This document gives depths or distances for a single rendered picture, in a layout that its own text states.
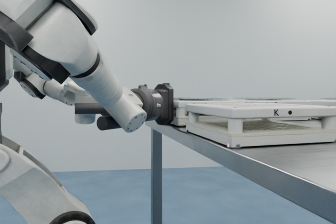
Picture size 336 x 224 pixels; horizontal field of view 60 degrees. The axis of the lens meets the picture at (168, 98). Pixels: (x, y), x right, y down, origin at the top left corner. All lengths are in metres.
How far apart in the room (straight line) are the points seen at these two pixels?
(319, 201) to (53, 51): 0.41
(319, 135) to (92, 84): 0.45
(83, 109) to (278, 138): 0.56
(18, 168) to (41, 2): 0.45
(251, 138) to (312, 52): 4.00
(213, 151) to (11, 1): 0.43
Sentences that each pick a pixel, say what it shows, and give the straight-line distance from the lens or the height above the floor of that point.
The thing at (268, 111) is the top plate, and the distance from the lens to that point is 0.57.
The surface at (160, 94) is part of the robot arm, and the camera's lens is 0.81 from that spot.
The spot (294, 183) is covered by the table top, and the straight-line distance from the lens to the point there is 0.39.
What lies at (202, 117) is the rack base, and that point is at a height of 0.89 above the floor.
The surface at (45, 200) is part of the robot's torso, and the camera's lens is 0.87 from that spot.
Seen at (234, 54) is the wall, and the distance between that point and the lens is 4.01.
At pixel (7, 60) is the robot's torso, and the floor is 1.05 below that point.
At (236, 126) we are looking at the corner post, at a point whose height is 0.91.
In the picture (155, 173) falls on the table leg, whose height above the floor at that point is 0.64.
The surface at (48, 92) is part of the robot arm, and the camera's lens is 1.09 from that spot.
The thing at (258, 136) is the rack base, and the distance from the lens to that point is 0.56.
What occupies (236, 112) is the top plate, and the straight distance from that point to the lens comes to 0.53.
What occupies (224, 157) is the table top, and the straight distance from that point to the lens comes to 0.55.
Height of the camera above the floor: 0.96
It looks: 1 degrees down
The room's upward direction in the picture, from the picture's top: straight up
